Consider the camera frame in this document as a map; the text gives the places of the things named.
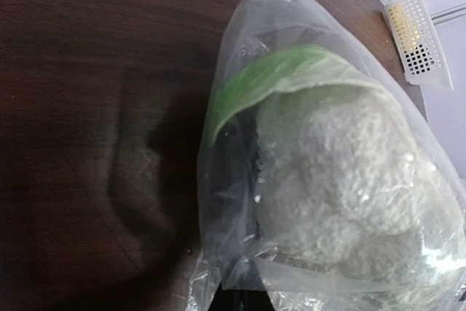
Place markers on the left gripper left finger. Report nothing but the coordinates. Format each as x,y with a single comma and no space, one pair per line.
225,300

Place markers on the clear zip top bag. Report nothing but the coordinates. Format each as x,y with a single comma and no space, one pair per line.
309,161

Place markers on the white fake garlic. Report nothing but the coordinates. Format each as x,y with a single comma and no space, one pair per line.
346,180

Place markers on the white plastic basket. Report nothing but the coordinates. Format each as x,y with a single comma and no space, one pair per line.
426,65

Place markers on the yellow fake banana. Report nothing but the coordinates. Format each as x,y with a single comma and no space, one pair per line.
405,28

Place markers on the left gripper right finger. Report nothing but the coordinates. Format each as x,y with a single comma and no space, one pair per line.
255,301

